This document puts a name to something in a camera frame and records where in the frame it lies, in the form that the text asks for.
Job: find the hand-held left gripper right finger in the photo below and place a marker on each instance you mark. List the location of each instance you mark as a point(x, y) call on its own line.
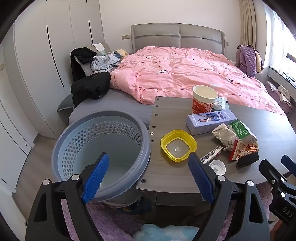
point(201, 178)

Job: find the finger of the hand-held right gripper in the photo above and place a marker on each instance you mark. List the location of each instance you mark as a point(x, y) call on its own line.
point(288, 162)
point(269, 168)

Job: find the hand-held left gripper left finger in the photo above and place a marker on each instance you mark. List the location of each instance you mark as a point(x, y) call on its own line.
point(96, 178)

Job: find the white bottle cap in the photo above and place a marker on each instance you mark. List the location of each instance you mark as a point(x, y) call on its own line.
point(218, 165)

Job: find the small card packet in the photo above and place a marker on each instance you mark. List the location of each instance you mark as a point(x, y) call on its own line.
point(211, 154)

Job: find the red and white carton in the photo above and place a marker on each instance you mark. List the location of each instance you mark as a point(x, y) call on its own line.
point(242, 148)

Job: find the blue perforated plastic basket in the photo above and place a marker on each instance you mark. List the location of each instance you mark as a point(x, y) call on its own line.
point(69, 148)

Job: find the white paper bag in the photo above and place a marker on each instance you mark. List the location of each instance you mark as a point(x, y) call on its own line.
point(224, 135)

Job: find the green cardboard box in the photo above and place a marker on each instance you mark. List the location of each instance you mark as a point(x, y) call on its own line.
point(240, 128)

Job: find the yellow plastic lid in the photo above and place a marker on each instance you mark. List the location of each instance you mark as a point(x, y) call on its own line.
point(166, 141)

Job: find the purple cardboard box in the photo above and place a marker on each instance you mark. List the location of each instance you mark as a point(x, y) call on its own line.
point(208, 120)

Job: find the red and white paper cup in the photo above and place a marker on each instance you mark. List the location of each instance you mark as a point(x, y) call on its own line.
point(201, 105)

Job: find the white wet wipe packet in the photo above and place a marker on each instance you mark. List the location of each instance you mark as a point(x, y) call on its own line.
point(222, 103)

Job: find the purple fluffy rug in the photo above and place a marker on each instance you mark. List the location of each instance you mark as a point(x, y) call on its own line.
point(111, 220)

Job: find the blue fluffy towel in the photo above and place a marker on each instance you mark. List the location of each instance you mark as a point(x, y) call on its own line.
point(161, 233)

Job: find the white and pink clothes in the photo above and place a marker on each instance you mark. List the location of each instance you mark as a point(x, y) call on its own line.
point(283, 92)

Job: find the grey upholstered bed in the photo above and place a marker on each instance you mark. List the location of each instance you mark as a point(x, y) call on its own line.
point(120, 102)

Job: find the white door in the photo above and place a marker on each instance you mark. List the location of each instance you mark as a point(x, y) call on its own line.
point(13, 139)

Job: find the black clothes pile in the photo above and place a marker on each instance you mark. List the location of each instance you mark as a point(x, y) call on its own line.
point(90, 85)

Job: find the purple garment on chair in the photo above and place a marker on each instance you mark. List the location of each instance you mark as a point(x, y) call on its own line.
point(248, 60)

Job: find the pink blanket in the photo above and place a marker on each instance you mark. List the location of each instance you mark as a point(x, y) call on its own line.
point(185, 69)

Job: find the window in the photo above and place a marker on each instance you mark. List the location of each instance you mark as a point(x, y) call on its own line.
point(284, 46)

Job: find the light blue clothes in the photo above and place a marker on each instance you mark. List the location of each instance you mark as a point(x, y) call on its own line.
point(104, 61)

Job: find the black jacket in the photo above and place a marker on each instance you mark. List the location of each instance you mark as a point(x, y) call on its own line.
point(81, 55)

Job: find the white wardrobe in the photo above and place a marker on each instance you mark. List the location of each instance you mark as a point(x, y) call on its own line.
point(34, 69)

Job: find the yellow plush toy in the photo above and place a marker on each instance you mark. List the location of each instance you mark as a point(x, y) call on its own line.
point(122, 52)

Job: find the white cloth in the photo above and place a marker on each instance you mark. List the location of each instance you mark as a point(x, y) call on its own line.
point(98, 47)

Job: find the beige curtain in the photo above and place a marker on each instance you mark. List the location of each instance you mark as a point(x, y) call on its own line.
point(248, 23)

